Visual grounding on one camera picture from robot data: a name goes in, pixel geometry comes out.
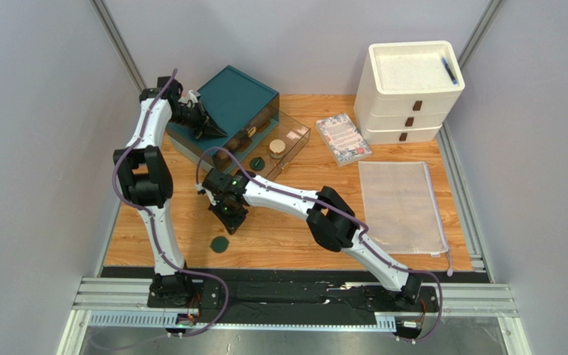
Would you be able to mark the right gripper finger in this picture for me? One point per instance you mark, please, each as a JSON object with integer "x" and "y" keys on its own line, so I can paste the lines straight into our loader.
{"x": 237, "y": 220}
{"x": 226, "y": 216}

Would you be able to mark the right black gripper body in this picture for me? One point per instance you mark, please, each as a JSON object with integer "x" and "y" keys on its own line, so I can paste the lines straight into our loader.
{"x": 234, "y": 216}

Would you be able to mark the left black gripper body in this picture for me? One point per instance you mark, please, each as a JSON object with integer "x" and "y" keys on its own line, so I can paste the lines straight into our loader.
{"x": 191, "y": 117}

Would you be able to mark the green compact disc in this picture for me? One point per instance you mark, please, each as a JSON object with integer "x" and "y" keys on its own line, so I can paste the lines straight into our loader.
{"x": 257, "y": 164}
{"x": 219, "y": 244}

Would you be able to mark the teal drawer organizer box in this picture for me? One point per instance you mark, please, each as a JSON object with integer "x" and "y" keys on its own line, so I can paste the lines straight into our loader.
{"x": 245, "y": 108}

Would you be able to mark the clear acrylic drawer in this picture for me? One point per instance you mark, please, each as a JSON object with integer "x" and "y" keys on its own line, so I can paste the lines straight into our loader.
{"x": 266, "y": 146}

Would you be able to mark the gold lid powder jar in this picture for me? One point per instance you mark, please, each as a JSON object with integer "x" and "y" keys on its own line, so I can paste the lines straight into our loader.
{"x": 277, "y": 149}

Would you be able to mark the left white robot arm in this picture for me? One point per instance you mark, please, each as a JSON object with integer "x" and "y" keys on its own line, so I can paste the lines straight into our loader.
{"x": 141, "y": 178}

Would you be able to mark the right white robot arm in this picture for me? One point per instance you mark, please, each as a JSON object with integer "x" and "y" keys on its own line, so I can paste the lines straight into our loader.
{"x": 332, "y": 223}

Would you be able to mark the floral patterned booklet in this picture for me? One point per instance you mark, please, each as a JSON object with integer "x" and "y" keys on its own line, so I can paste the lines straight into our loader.
{"x": 343, "y": 140}

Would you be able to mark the white mesh pouch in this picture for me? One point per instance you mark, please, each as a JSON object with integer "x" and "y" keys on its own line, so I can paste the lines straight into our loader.
{"x": 401, "y": 209}

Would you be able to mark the white three-drawer cabinet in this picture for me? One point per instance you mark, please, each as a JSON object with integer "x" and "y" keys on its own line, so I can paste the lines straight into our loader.
{"x": 404, "y": 92}

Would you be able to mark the blue pen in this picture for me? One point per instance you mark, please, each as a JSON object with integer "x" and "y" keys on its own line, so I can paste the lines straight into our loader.
{"x": 449, "y": 71}

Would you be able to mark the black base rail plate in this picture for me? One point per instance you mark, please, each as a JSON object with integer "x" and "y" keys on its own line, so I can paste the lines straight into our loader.
{"x": 279, "y": 297}

